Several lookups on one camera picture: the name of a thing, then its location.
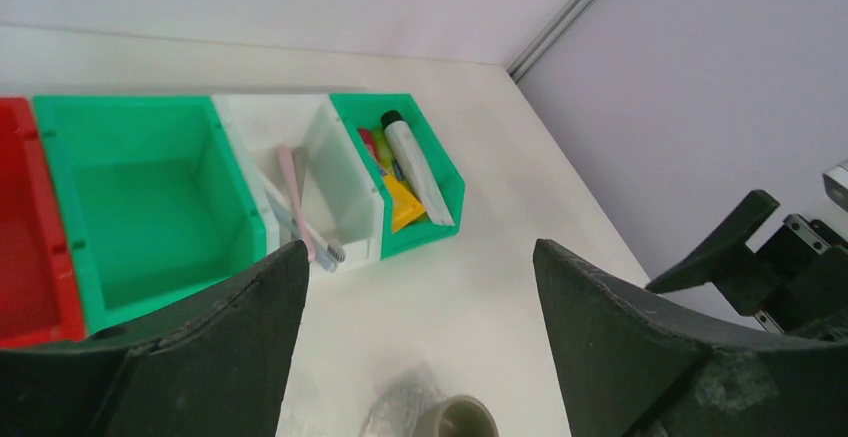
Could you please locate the green bin with toothpaste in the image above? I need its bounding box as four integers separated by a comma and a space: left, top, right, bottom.
329, 93, 465, 259

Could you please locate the green yellow toothpaste tube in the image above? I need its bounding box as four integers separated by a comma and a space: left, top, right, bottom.
371, 128, 401, 178

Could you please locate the red plastic bin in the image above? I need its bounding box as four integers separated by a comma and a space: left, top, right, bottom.
1, 97, 86, 348

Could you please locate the red toothpaste tube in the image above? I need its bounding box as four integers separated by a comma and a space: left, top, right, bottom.
357, 128, 379, 163

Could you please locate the grey ceramic mug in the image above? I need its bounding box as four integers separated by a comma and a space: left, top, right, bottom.
412, 395, 499, 437

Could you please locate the white translucent bin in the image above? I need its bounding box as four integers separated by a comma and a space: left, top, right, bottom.
212, 94, 384, 277

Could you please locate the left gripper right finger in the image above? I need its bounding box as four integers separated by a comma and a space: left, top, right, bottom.
533, 239, 847, 436

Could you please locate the pink toothbrush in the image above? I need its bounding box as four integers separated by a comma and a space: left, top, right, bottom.
276, 144, 316, 262

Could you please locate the white toothpaste tube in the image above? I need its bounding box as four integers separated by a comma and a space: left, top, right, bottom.
381, 110, 455, 227

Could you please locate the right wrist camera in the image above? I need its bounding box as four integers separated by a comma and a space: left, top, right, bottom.
822, 160, 848, 212

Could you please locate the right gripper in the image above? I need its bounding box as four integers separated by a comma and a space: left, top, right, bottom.
646, 189, 847, 342

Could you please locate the green bin with cups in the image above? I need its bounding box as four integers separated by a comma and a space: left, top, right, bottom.
32, 95, 267, 334

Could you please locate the clear textured oval tray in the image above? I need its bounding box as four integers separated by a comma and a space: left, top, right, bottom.
359, 366, 447, 436

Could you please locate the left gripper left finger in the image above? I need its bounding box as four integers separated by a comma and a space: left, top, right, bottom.
1, 241, 309, 436

